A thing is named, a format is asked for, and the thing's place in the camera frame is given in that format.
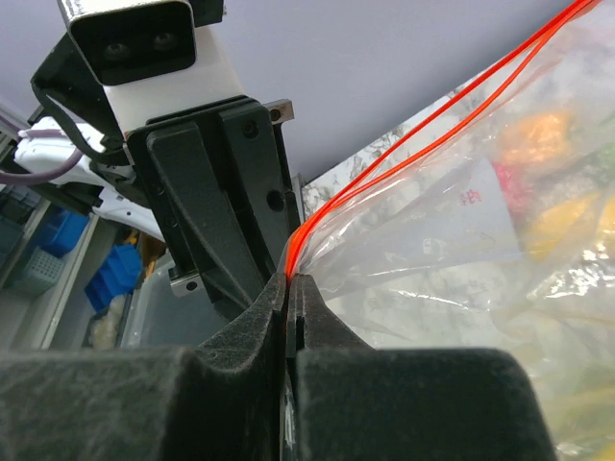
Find green toy apple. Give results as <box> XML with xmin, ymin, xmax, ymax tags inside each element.
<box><xmin>586</xmin><ymin>142</ymin><xmax>615</xmax><ymax>185</ymax></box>

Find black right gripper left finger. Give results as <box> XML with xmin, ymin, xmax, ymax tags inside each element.
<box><xmin>1</xmin><ymin>274</ymin><xmax>286</xmax><ymax>460</ymax></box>

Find red toy apple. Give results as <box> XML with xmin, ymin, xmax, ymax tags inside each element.
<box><xmin>492</xmin><ymin>162</ymin><xmax>528</xmax><ymax>215</ymax></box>

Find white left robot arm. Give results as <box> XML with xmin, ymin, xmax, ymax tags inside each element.
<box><xmin>15</xmin><ymin>26</ymin><xmax>299</xmax><ymax>307</ymax></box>

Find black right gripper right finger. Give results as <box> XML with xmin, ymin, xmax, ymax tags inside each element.
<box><xmin>287</xmin><ymin>275</ymin><xmax>555</xmax><ymax>460</ymax></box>

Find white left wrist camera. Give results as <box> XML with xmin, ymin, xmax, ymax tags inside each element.
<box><xmin>58</xmin><ymin>1</ymin><xmax>244</xmax><ymax>133</ymax></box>

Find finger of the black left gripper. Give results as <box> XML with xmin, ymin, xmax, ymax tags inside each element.
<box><xmin>220</xmin><ymin>103</ymin><xmax>294</xmax><ymax>277</ymax></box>
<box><xmin>146</xmin><ymin>122</ymin><xmax>264</xmax><ymax>307</ymax></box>

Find blue storage bins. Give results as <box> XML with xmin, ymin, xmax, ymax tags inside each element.
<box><xmin>35</xmin><ymin>215</ymin><xmax>122</xmax><ymax>313</ymax></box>

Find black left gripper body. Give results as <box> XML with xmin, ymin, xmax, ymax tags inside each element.
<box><xmin>31</xmin><ymin>36</ymin><xmax>300</xmax><ymax>307</ymax></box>

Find orange toy bell pepper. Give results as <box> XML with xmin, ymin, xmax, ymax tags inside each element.
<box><xmin>499</xmin><ymin>110</ymin><xmax>573</xmax><ymax>165</ymax></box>

